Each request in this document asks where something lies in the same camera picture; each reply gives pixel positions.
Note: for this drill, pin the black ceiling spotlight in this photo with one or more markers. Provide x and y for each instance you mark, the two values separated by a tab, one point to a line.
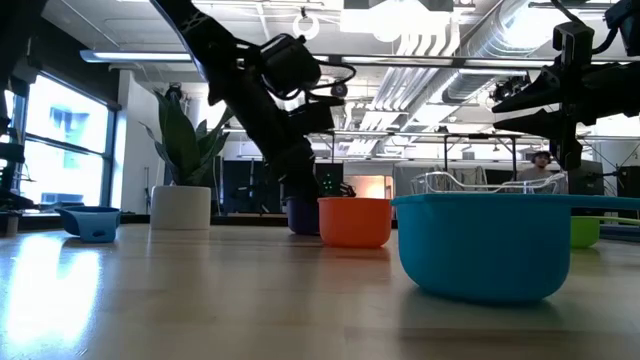
340	90
174	92

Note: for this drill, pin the orange measuring cup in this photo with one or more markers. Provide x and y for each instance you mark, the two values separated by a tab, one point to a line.
355	222

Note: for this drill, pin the clear plastic basket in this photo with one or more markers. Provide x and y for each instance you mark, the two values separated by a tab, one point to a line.
545	185

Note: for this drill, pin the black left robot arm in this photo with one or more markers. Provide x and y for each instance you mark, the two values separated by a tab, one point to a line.
215	55

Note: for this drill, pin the green snake plant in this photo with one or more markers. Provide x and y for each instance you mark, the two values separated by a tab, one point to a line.
182	145

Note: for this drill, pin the black track light cluster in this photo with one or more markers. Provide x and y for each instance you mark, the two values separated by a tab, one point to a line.
507	89

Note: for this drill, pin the black equipment stand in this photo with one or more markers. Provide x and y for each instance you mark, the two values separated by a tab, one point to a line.
10	165

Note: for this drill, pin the white plant pot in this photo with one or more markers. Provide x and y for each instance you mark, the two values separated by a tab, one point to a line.
180	207

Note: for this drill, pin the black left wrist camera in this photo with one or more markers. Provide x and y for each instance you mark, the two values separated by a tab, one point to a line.
290	65

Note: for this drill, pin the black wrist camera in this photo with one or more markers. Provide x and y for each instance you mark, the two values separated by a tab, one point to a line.
625	25
290	65

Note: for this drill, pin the black frame background table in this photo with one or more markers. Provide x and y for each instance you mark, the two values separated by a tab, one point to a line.
480	136
332	145

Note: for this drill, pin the silver ventilation duct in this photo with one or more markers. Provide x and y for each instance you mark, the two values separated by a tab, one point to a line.
480	82

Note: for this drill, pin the person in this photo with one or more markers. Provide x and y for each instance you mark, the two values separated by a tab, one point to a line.
540	161

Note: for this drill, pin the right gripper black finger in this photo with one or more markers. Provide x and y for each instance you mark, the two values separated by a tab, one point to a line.
537	127
535	92

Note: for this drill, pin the light blue measuring cup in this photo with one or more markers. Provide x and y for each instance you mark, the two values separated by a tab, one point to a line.
92	225

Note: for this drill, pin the large glass window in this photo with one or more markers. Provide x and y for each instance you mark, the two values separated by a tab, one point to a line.
65	120

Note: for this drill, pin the black computer with green lights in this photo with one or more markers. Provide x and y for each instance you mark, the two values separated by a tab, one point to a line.
329	180

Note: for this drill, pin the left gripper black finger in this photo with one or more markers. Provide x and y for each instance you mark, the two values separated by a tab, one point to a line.
287	165
311	175

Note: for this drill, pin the navy measuring cup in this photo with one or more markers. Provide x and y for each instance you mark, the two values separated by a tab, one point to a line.
302	217

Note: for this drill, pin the teal measuring cup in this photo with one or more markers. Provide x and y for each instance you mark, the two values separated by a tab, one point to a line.
480	250

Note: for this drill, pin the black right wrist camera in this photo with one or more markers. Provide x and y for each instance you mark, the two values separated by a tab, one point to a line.
625	25

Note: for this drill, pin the long ceiling light strip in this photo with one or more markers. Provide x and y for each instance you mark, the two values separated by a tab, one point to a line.
140	56

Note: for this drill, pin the green measuring cup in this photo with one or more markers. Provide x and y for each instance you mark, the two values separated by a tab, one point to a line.
584	232

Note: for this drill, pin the black computer monitor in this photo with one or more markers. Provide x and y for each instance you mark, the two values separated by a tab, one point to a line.
592	177

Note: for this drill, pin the white ceiling pipes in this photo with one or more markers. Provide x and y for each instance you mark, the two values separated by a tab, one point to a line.
400	80

